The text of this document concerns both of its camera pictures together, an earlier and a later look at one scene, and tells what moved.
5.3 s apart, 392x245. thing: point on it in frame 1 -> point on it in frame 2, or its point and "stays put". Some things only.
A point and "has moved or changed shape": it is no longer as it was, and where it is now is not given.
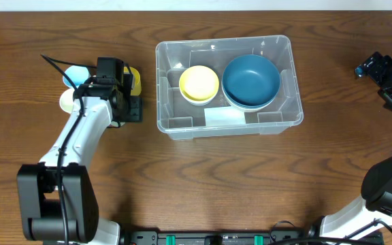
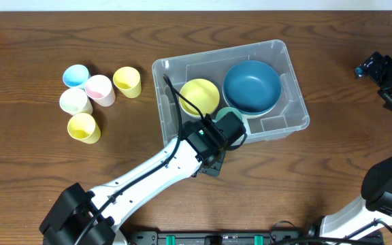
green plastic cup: x=113 y=124 -> x=224 y=110
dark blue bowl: x=250 y=92 stays put
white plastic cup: x=67 y=100 stays put
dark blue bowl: x=251 y=79 has moved or changed shape
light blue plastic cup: x=77 y=74 stays put
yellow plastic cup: x=136 y=90 stays put
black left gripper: x=134 y=109 -> x=211 y=169
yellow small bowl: x=199 y=82 -> x=203 y=92
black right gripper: x=378 y=73 stays put
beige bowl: x=250 y=109 -> x=254 y=115
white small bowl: x=198 y=103 -> x=185 y=116
